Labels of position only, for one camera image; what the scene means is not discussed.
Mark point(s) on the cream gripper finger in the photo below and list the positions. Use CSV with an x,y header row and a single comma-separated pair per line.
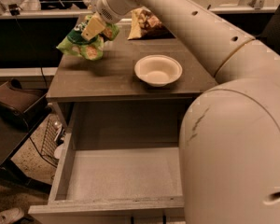
x,y
94,27

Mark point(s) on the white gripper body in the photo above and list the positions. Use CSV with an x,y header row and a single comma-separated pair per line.
x,y
106,7

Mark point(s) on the wire mesh basket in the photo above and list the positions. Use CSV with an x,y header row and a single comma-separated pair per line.
x,y
52,139

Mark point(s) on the brown salt chip bag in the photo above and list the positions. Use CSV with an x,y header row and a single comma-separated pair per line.
x,y
145,25

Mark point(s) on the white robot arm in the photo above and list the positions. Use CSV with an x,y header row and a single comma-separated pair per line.
x,y
229,142

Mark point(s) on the brown office chair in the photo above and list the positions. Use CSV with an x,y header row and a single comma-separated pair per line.
x,y
270,36

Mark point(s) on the white shoe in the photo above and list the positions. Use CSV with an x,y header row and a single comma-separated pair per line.
x,y
11,215

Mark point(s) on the dark side table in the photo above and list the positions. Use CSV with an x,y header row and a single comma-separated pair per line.
x,y
11,140

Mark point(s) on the grey cabinet with counter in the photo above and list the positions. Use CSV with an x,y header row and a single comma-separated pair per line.
x,y
115,75

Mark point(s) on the green rice chip bag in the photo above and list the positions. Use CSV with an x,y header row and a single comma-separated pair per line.
x,y
74,44

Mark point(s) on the white paper bowl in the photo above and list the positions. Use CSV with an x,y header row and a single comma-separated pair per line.
x,y
158,70

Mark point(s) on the open grey top drawer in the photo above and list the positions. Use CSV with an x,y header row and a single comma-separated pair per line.
x,y
119,165

